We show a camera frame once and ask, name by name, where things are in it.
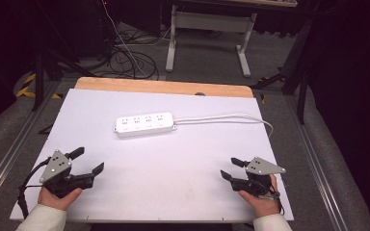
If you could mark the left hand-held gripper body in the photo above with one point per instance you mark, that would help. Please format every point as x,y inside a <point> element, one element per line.
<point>56,166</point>

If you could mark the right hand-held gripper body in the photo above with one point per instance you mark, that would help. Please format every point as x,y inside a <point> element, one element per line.
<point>259,166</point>

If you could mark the person's left hand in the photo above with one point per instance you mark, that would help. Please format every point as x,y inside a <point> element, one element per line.
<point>57,200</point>

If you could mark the person's right hand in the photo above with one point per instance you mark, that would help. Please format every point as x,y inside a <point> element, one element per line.
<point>263,205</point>

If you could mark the white board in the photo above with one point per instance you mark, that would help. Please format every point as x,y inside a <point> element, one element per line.
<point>160,160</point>

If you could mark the white power strip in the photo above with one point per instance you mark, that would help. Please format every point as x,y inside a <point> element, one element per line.
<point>144,124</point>

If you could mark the black tripod stand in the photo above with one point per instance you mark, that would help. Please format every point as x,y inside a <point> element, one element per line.
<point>45,64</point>

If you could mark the wooden table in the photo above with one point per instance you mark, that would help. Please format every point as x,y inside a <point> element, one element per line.
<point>160,86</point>

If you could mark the black metal stand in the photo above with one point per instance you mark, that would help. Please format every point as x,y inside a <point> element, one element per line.
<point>297,64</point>

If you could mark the aluminium rail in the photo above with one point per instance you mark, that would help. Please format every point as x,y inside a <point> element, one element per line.
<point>316,163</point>
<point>8,157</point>

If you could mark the white metal desk frame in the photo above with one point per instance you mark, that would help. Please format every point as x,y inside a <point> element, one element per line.
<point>210,24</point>

